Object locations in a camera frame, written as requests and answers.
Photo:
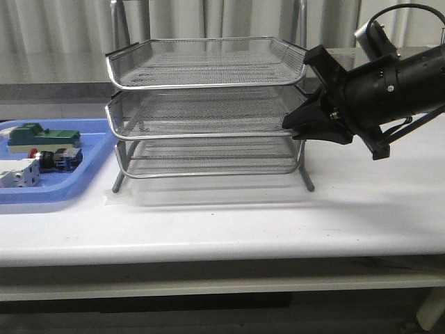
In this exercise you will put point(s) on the red emergency push button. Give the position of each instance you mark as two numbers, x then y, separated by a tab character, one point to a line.
64	160

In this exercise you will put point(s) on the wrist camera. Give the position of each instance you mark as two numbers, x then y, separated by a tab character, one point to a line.
375	42

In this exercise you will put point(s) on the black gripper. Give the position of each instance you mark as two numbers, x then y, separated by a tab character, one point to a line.
350	103

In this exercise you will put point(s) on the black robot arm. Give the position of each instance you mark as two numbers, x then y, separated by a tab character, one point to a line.
421	77

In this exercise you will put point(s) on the silver wire rack frame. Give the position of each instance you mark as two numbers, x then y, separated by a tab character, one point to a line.
121	39

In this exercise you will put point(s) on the white circuit breaker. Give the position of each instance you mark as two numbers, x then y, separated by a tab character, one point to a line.
19	173

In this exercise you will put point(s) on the green terminal block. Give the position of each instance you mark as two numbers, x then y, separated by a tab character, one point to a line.
32	135

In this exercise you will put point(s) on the blue plastic tray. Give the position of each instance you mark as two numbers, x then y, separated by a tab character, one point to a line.
97	142

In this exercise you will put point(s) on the grey stone counter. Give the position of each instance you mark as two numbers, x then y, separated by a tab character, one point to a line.
54	78

